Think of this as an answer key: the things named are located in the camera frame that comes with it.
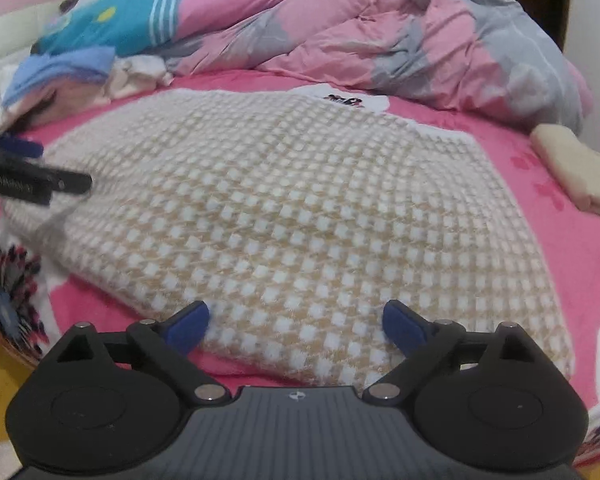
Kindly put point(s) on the white cloth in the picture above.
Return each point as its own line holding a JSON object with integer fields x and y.
{"x": 142, "y": 67}

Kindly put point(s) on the pile of blue white clothes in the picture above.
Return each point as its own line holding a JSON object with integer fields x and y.
{"x": 55, "y": 102}

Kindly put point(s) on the folded cream garment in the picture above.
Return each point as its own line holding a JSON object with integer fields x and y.
{"x": 580, "y": 170}

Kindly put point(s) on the blue pink cartoon pillow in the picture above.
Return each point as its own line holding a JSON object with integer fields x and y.
{"x": 120, "y": 25}

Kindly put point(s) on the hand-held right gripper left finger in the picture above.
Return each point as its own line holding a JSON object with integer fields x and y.
{"x": 190, "y": 327}

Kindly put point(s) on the pink grey quilt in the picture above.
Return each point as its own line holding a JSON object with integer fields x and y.
{"x": 405, "y": 35}

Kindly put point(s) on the pink white headboard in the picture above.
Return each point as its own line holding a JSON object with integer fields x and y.
{"x": 5, "y": 20}

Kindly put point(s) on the beige white checked jacket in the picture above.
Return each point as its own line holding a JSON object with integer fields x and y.
{"x": 305, "y": 210}

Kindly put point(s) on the plain pink pillow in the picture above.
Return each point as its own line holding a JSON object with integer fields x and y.
{"x": 580, "y": 90}

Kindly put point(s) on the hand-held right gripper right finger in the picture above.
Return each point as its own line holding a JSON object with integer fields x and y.
{"x": 402, "y": 327}

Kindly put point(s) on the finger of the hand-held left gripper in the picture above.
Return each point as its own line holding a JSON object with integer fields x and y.
{"x": 20, "y": 146}
{"x": 72, "y": 184}

